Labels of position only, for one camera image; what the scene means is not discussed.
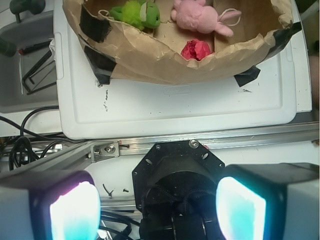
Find grey plastic tool tray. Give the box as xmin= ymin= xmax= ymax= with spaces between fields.
xmin=0 ymin=18 xmax=58 ymax=114

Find green handled tool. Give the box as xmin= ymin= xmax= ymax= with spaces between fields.
xmin=0 ymin=0 xmax=46 ymax=57

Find gripper glowing gel right finger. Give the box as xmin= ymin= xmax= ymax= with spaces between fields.
xmin=215 ymin=162 xmax=320 ymax=240

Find green plush animal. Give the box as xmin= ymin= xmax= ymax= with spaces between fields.
xmin=109 ymin=0 xmax=161 ymax=31

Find pink plush bunny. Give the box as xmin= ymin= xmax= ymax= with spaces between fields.
xmin=170 ymin=0 xmax=242 ymax=37

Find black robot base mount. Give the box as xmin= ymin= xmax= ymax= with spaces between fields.
xmin=132 ymin=149 xmax=225 ymax=240

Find black floor cables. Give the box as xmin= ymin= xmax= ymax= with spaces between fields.
xmin=0 ymin=106 xmax=83 ymax=173

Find red black screwdriver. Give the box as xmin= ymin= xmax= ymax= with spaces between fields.
xmin=18 ymin=40 xmax=51 ymax=55

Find metal corner bracket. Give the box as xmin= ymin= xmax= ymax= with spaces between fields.
xmin=90 ymin=141 xmax=120 ymax=163

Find aluminium frame rail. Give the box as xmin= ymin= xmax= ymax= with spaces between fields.
xmin=11 ymin=121 xmax=320 ymax=174

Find red crumpled paper ball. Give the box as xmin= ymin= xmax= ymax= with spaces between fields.
xmin=180 ymin=39 xmax=213 ymax=61

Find brown paper bag bin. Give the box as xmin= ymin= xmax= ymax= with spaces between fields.
xmin=62 ymin=0 xmax=302 ymax=86

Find gripper glowing gel left finger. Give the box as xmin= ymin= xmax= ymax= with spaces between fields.
xmin=0 ymin=170 xmax=101 ymax=240

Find black hex keys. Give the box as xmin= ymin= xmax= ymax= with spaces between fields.
xmin=20 ymin=48 xmax=57 ymax=96

